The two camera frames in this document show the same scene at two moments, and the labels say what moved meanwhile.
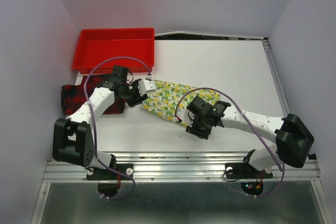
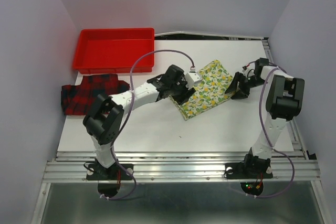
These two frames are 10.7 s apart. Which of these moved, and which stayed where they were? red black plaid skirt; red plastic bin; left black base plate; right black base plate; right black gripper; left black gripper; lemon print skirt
Moved: left black gripper; right black gripper; lemon print skirt
Stayed: right black base plate; left black base plate; red plastic bin; red black plaid skirt
